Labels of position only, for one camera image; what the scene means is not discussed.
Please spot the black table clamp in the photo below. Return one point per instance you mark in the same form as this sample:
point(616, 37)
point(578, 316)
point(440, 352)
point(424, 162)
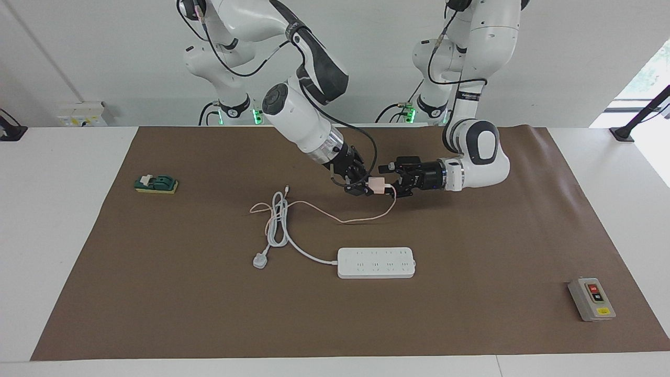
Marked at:
point(13, 133)

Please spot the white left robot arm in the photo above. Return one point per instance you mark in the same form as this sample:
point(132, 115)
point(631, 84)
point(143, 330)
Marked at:
point(481, 157)

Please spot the pink charger adapter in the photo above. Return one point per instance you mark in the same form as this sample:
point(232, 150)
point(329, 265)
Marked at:
point(377, 185)

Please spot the green knife switch block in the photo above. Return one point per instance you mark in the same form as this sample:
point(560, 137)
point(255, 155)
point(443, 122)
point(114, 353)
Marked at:
point(157, 184)

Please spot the white wall outlet box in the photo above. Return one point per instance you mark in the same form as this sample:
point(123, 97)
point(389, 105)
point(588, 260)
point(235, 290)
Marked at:
point(81, 114)

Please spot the white power strip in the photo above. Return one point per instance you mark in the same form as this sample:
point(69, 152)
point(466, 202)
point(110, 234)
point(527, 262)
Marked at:
point(377, 263)

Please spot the brown table mat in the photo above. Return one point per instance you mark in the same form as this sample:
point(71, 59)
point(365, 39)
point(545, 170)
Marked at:
point(366, 324)

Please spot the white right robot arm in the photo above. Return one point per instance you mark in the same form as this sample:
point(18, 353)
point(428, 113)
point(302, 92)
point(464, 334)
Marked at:
point(298, 115)

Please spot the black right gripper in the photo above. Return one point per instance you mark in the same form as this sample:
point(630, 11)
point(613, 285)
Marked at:
point(349, 165)

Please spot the black clamp stand with pole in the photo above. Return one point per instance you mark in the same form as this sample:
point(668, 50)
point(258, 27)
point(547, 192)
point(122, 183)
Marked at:
point(623, 133)

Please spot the grey on-off switch box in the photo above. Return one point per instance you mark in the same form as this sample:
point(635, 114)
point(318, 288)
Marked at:
point(591, 301)

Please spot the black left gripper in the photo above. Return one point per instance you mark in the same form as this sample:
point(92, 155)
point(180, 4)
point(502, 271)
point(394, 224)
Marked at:
point(424, 175)

